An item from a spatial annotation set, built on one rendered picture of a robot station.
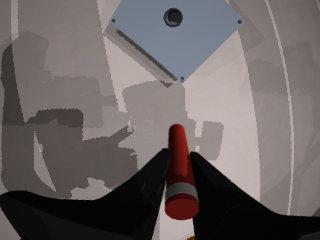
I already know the dark grey square panel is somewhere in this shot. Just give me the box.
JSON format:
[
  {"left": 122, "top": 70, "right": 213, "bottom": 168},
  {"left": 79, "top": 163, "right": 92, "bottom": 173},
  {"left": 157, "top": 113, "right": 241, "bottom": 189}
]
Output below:
[{"left": 109, "top": 0, "right": 245, "bottom": 83}]

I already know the dark red peg with grey band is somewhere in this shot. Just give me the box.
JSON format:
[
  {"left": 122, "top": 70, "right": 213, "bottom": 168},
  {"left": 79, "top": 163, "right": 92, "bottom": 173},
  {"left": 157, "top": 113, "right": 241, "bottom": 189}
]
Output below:
[{"left": 164, "top": 124, "right": 200, "bottom": 220}]

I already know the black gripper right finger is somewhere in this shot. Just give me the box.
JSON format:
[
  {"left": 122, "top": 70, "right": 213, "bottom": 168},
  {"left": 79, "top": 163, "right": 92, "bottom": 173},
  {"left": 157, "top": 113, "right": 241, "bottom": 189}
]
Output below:
[{"left": 189, "top": 151, "right": 320, "bottom": 240}]

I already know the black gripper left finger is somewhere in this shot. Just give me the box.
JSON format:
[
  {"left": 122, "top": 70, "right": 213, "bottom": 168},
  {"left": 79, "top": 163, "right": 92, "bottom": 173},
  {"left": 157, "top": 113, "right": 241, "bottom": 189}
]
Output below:
[{"left": 0, "top": 148, "right": 169, "bottom": 240}]

